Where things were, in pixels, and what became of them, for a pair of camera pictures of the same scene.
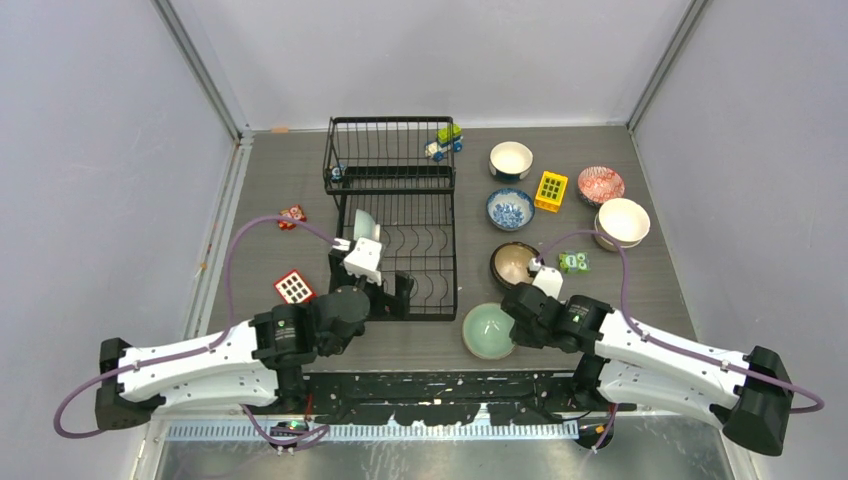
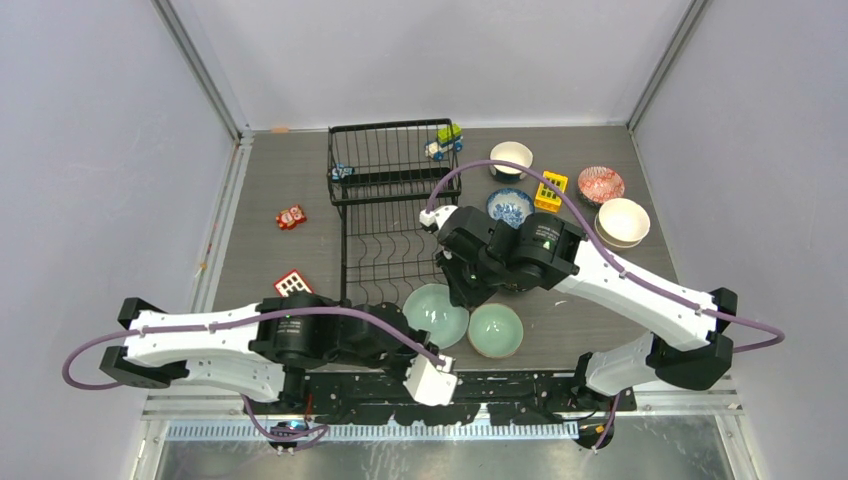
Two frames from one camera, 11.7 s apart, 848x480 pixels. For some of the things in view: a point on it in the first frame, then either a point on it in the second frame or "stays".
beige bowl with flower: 624,220 stays
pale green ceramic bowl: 486,331 stays
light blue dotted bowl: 365,227 → 429,307
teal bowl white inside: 510,160 stays
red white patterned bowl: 597,184 stays
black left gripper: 403,285 → 400,373
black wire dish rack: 402,169 stays
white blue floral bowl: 510,209 stays
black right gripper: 521,337 → 461,293
